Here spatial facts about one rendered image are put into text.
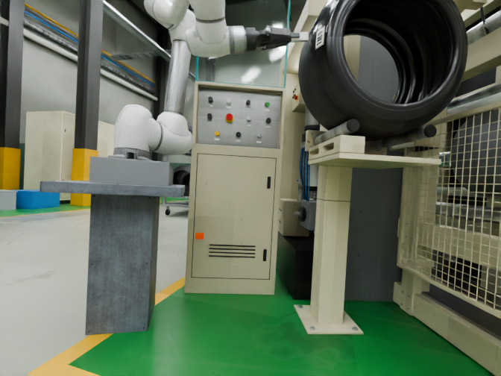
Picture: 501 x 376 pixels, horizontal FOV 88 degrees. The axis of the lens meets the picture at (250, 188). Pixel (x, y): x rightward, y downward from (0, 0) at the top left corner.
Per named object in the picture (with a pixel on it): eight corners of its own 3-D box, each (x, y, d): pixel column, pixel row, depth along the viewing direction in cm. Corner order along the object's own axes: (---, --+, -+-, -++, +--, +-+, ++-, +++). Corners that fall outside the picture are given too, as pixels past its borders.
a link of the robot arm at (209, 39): (230, 61, 96) (228, 20, 86) (188, 63, 94) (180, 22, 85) (229, 49, 103) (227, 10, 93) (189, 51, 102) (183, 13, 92)
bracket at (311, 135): (304, 151, 125) (306, 130, 125) (383, 156, 128) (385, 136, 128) (306, 150, 121) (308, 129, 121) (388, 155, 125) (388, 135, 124)
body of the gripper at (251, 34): (244, 22, 91) (271, 21, 92) (243, 36, 100) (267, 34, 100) (246, 43, 91) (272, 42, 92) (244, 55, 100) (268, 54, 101)
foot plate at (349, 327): (294, 306, 146) (294, 302, 146) (339, 306, 148) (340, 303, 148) (307, 334, 120) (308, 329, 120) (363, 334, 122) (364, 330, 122)
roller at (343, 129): (319, 134, 123) (325, 142, 123) (312, 140, 123) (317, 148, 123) (355, 116, 88) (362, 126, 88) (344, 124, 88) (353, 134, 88)
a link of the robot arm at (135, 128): (106, 149, 123) (110, 104, 124) (144, 156, 136) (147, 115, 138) (121, 145, 112) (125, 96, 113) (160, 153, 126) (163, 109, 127)
